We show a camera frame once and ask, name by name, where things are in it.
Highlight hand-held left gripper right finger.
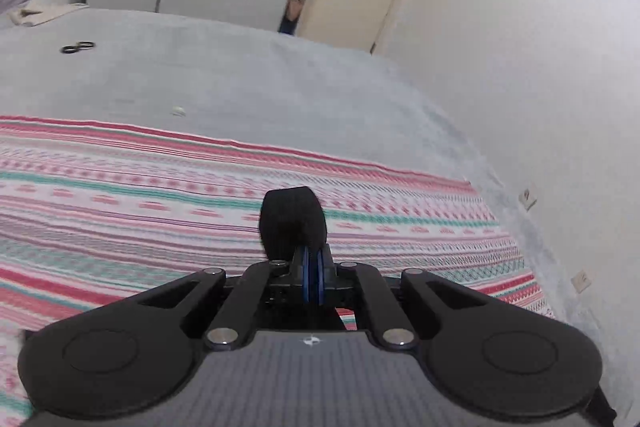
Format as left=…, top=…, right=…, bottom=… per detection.
left=314, top=243, right=503, bottom=352

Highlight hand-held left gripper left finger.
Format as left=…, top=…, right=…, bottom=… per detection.
left=137, top=244, right=313, bottom=352

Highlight black pants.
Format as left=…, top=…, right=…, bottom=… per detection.
left=257, top=187, right=329, bottom=267

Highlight red and teal patterned blanket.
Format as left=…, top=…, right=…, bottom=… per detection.
left=0, top=116, right=557, bottom=427

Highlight beige folded cloth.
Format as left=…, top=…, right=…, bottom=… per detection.
left=7, top=3, right=91, bottom=28

